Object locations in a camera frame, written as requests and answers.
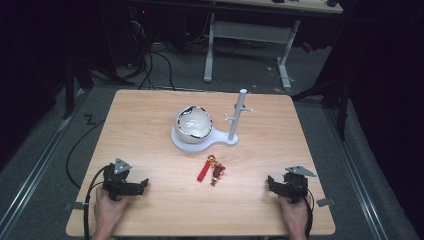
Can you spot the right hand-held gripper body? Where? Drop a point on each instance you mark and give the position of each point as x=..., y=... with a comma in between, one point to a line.
x=295, y=185

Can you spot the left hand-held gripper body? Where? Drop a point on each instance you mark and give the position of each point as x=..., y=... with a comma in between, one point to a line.
x=117, y=181

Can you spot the person's left hand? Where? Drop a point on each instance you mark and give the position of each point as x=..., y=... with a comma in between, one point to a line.
x=108, y=208

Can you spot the person's right hand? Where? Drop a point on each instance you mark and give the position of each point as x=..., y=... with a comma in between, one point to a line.
x=295, y=215

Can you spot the grey tape tab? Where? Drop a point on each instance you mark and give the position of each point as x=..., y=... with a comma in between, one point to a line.
x=325, y=202
x=75, y=205

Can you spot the white glossy bowl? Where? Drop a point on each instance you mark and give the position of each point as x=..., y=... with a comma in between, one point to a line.
x=193, y=124

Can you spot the black tripod legs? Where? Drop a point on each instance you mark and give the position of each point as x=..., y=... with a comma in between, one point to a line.
x=330, y=93

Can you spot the black stand legs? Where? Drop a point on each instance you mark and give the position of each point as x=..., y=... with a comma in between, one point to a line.
x=75, y=86

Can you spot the white-framed desk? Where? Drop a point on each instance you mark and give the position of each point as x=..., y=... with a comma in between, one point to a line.
x=253, y=33

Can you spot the metal floor rail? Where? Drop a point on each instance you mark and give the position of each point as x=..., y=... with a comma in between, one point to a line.
x=36, y=166
x=358, y=180

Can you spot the white stand with post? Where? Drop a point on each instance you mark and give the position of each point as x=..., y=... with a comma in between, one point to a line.
x=213, y=136

